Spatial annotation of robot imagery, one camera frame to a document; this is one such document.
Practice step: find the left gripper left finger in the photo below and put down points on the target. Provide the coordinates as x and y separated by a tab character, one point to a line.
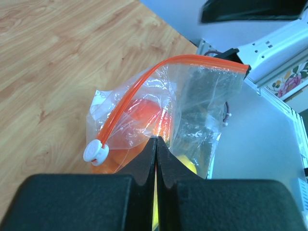
87	202

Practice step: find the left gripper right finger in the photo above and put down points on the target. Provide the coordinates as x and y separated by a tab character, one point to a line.
187	202

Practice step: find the orange zip top bag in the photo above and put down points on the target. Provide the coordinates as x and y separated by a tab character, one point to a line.
194	88

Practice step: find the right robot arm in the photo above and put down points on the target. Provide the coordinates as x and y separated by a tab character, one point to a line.
273	50

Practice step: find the fake yellow lemon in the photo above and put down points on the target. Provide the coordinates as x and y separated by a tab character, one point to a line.
190	165

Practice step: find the white zip slider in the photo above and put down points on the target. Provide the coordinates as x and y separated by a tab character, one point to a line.
96	152

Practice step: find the fake persimmon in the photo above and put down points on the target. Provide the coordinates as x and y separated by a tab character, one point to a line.
144	119

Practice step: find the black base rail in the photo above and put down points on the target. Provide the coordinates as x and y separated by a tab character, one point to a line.
264	139

